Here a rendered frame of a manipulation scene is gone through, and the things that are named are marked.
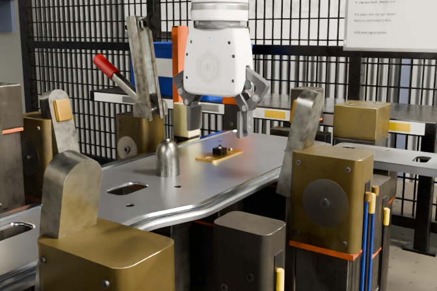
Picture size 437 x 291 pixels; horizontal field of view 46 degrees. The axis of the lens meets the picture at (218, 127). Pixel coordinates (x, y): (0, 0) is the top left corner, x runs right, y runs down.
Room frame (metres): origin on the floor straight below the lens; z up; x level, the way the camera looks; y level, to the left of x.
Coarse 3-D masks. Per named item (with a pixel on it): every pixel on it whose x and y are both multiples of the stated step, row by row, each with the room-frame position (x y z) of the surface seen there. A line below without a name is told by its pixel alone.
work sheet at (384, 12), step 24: (360, 0) 1.22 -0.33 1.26; (384, 0) 1.19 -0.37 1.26; (408, 0) 1.16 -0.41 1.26; (432, 0) 1.13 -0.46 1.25; (360, 24) 1.21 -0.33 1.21; (384, 24) 1.18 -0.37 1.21; (408, 24) 1.15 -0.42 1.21; (432, 24) 1.13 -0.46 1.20; (360, 48) 1.21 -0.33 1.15; (384, 48) 1.18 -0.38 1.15; (408, 48) 1.15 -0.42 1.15; (432, 48) 1.12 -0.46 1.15
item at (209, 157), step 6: (216, 150) 0.77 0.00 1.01; (222, 150) 0.77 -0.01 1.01; (234, 150) 0.80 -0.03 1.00; (240, 150) 0.80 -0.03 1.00; (198, 156) 0.76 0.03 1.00; (204, 156) 0.76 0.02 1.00; (210, 156) 0.76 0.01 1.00; (216, 156) 0.76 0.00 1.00; (222, 156) 0.76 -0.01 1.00; (228, 156) 0.77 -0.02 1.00
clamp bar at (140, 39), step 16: (128, 16) 0.86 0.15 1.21; (144, 16) 0.88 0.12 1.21; (128, 32) 0.86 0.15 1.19; (144, 32) 0.88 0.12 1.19; (144, 48) 0.87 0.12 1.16; (144, 64) 0.85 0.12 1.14; (144, 80) 0.84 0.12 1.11; (144, 96) 0.84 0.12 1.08; (160, 96) 0.87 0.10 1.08; (160, 112) 0.86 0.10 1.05
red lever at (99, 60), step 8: (96, 56) 0.92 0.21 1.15; (96, 64) 0.91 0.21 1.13; (104, 64) 0.90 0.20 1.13; (112, 64) 0.91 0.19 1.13; (104, 72) 0.90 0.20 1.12; (112, 72) 0.89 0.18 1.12; (112, 80) 0.90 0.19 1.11; (120, 80) 0.89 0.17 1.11; (128, 88) 0.87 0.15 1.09; (136, 96) 0.86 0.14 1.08; (152, 104) 0.86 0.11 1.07; (152, 112) 0.85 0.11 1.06
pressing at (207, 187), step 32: (128, 160) 0.74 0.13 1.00; (192, 160) 0.75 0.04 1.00; (224, 160) 0.75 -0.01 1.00; (256, 160) 0.75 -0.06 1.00; (160, 192) 0.59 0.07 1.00; (192, 192) 0.59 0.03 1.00; (224, 192) 0.60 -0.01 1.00; (0, 224) 0.49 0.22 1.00; (32, 224) 0.49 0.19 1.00; (128, 224) 0.50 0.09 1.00; (160, 224) 0.51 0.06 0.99; (0, 256) 0.42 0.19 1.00; (32, 256) 0.42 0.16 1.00; (0, 288) 0.37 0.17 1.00
